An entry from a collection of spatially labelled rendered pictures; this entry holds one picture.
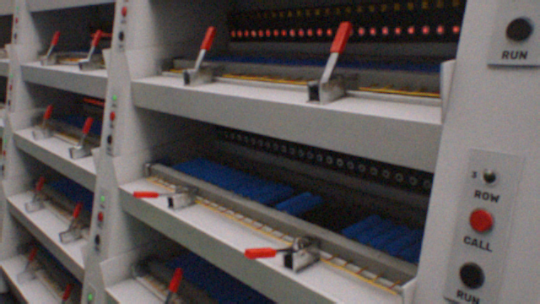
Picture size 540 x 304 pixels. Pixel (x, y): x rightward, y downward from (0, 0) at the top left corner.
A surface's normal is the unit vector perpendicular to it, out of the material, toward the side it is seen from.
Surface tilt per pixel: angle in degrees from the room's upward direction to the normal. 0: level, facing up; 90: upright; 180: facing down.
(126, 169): 90
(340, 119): 108
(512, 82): 90
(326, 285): 18
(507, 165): 90
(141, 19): 90
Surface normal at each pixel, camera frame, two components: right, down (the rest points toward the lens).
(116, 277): 0.63, 0.17
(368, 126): -0.77, 0.26
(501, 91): -0.76, -0.05
